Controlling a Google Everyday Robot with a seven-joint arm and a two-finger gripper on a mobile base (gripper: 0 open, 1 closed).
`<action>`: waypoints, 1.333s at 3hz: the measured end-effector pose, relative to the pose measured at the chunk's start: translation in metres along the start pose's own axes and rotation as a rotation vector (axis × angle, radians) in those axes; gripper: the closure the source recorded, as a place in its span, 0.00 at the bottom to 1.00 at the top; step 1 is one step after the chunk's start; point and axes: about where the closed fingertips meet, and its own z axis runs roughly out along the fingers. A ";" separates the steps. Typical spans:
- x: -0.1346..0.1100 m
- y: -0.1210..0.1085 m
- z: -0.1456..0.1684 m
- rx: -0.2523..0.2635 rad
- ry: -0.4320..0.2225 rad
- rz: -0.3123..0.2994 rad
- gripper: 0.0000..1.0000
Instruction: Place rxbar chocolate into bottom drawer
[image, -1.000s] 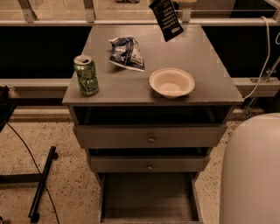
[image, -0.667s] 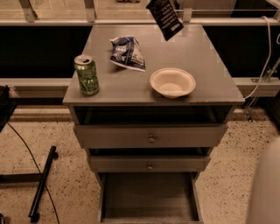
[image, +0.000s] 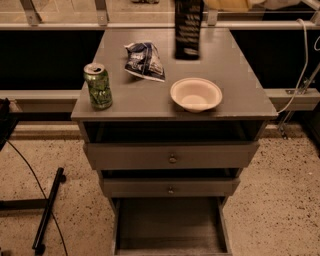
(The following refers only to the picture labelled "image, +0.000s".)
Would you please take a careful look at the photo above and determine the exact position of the metal window railing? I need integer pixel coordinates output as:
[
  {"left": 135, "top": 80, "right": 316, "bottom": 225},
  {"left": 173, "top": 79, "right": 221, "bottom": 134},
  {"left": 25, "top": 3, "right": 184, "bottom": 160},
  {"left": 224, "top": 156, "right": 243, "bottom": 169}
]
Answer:
[{"left": 0, "top": 0, "right": 320, "bottom": 30}]

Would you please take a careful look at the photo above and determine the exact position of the white hanging cable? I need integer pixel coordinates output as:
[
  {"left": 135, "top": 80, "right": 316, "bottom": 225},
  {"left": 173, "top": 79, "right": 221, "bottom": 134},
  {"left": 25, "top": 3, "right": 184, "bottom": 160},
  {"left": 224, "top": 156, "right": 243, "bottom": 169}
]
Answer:
[{"left": 277, "top": 18, "right": 310, "bottom": 115}]

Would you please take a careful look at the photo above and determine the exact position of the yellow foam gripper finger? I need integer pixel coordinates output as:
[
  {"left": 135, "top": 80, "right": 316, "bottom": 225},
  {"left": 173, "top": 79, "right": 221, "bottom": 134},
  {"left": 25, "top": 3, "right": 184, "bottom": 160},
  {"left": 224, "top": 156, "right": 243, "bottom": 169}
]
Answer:
[{"left": 203, "top": 0, "right": 251, "bottom": 12}]

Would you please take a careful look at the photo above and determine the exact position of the black stand base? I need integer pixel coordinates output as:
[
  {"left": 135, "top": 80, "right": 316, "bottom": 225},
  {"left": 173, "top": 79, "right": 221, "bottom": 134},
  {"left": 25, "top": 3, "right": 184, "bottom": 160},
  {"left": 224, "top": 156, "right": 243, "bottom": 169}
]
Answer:
[{"left": 0, "top": 168, "right": 66, "bottom": 256}]

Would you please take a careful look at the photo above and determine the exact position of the dark chocolate rxbar wrapper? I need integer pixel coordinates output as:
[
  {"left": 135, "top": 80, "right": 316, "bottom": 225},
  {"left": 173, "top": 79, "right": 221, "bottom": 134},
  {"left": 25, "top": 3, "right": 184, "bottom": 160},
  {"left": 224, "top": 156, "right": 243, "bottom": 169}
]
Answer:
[{"left": 175, "top": 0, "right": 204, "bottom": 60}]

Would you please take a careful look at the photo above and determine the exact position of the blue white chip bag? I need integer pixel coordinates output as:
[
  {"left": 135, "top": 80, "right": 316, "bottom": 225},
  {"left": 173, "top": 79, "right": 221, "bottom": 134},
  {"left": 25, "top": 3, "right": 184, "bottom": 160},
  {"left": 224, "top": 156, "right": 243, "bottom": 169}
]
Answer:
[{"left": 125, "top": 42, "right": 165, "bottom": 82}]

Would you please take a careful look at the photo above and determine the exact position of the green soda can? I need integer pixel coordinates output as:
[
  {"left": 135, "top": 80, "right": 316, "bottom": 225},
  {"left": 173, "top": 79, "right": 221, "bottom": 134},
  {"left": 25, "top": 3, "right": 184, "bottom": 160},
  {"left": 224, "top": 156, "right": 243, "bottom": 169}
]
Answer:
[{"left": 84, "top": 63, "right": 113, "bottom": 109}]

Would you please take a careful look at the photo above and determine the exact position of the grey open bottom drawer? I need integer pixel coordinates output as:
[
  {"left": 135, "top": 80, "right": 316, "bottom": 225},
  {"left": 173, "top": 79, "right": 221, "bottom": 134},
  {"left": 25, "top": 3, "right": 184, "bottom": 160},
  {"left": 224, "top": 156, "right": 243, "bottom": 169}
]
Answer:
[{"left": 111, "top": 197, "right": 233, "bottom": 256}]

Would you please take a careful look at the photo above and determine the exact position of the grey middle drawer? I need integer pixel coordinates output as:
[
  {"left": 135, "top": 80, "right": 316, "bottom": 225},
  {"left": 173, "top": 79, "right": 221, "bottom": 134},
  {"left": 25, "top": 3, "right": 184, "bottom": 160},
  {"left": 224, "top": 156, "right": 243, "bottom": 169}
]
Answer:
[{"left": 100, "top": 178, "right": 240, "bottom": 198}]

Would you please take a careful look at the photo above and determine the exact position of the white paper bowl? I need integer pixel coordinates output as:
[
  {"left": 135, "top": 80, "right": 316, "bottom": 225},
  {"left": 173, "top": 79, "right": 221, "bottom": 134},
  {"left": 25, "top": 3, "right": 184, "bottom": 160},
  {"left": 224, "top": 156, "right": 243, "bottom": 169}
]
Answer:
[{"left": 170, "top": 78, "right": 223, "bottom": 113}]

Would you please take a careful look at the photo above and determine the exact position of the black floor cable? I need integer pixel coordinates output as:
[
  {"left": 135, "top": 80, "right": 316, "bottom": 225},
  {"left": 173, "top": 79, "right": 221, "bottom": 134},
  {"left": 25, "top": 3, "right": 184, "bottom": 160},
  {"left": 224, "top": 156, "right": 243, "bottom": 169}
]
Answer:
[{"left": 6, "top": 139, "right": 69, "bottom": 256}]

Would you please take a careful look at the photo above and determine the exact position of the black object at left edge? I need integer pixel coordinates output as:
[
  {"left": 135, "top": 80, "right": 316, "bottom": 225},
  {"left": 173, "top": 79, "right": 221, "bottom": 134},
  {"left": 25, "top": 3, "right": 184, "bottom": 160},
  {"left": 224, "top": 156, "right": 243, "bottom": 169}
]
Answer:
[{"left": 0, "top": 98, "right": 18, "bottom": 151}]

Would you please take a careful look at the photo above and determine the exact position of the grey wooden drawer cabinet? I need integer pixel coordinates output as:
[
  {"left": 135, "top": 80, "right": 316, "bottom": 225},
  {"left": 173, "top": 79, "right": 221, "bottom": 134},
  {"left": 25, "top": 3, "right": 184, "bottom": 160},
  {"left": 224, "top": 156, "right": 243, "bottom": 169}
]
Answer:
[{"left": 70, "top": 27, "right": 279, "bottom": 256}]

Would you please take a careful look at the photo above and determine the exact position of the grey top drawer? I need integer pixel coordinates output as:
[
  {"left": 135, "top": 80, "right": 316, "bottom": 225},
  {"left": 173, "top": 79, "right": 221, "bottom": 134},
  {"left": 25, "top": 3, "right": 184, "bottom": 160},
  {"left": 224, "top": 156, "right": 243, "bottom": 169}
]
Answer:
[{"left": 84, "top": 142, "right": 259, "bottom": 170}]

